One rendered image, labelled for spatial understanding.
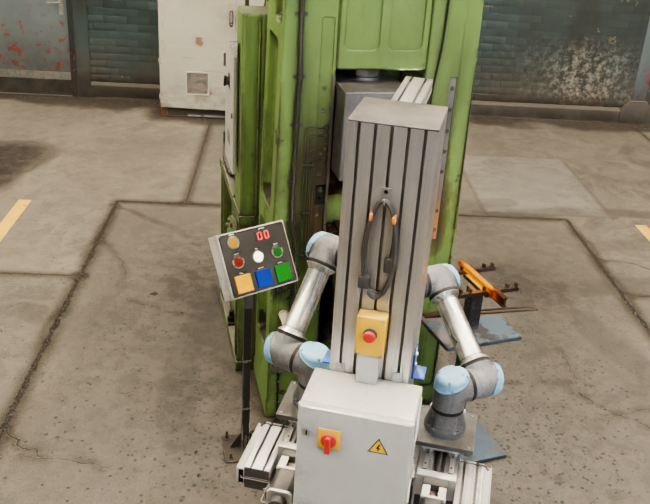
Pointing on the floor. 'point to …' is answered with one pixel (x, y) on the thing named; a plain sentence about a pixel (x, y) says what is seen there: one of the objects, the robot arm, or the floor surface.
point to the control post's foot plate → (232, 444)
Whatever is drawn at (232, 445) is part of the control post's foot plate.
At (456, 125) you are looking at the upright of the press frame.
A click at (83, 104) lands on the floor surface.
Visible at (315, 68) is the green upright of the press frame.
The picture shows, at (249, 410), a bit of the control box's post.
